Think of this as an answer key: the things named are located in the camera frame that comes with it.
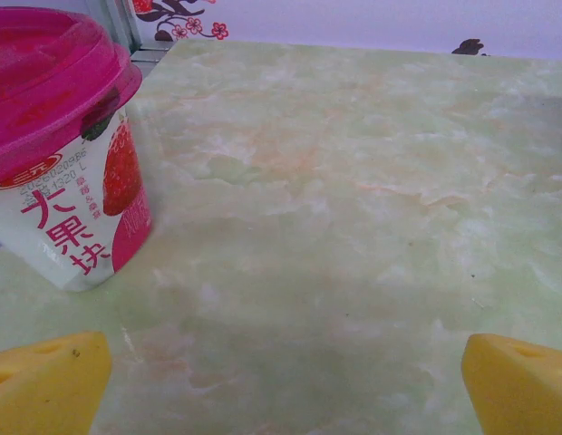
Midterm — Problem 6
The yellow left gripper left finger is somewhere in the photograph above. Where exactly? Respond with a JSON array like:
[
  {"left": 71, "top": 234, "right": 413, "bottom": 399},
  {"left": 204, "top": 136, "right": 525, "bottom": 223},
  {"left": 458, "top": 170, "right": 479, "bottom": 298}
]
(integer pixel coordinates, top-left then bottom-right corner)
[{"left": 0, "top": 330, "right": 113, "bottom": 435}]

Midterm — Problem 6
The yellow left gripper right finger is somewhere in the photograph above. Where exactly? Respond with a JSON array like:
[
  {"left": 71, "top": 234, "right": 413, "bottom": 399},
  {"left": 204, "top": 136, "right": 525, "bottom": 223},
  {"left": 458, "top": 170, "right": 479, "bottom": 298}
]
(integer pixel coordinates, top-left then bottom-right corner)
[{"left": 460, "top": 333, "right": 562, "bottom": 435}]

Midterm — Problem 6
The yogurt cup with pink lid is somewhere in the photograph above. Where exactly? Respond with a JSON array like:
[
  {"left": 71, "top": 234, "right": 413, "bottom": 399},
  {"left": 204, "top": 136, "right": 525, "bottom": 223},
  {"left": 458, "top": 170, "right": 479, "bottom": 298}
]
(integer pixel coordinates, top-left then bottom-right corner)
[{"left": 0, "top": 0, "right": 154, "bottom": 294}]

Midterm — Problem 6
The aluminium side rail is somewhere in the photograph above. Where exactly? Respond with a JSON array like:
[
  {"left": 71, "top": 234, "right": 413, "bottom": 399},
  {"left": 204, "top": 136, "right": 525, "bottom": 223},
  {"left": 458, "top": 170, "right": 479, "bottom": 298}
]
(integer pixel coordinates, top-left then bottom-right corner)
[{"left": 130, "top": 43, "right": 174, "bottom": 64}]

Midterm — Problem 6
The aluminium frame post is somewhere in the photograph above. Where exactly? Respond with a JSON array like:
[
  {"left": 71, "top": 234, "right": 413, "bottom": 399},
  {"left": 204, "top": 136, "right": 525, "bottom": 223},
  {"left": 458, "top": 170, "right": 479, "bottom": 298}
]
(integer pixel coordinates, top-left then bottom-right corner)
[{"left": 104, "top": 0, "right": 138, "bottom": 52}]

